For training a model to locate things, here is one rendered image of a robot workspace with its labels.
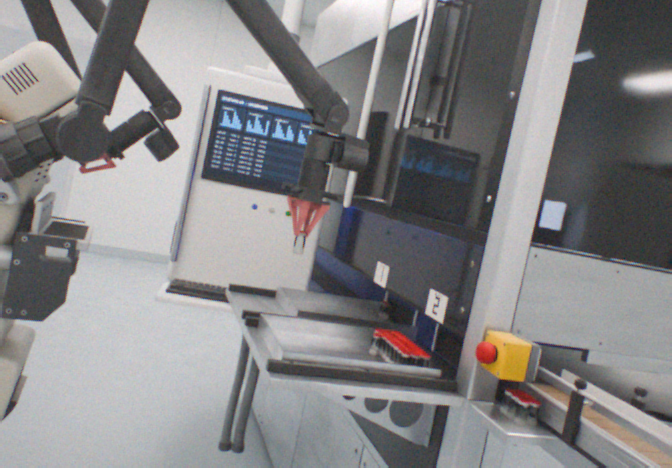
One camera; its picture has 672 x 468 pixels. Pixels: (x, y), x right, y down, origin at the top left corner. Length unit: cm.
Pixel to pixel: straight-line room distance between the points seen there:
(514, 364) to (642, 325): 39
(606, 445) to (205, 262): 139
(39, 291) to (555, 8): 110
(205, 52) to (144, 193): 167
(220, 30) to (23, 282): 568
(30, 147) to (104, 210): 556
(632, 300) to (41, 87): 125
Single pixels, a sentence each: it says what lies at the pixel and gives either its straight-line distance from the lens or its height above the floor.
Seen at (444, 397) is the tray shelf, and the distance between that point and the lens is 121.
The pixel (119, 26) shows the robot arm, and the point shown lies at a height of 142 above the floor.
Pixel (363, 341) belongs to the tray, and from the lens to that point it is 144.
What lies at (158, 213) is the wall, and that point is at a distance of 656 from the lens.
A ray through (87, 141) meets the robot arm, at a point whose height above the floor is 123.
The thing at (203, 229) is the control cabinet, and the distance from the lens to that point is 202.
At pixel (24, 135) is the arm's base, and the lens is 103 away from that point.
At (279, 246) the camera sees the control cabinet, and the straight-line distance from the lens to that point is 203.
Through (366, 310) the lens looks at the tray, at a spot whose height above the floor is 88.
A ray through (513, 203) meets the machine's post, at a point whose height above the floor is 128.
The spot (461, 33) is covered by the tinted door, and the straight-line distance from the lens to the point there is 157.
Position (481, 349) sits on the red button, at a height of 100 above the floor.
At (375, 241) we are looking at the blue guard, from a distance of 173.
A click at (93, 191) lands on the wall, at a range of 658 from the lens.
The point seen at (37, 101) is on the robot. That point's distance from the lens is 118.
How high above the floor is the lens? 124
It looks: 3 degrees down
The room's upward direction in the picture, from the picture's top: 12 degrees clockwise
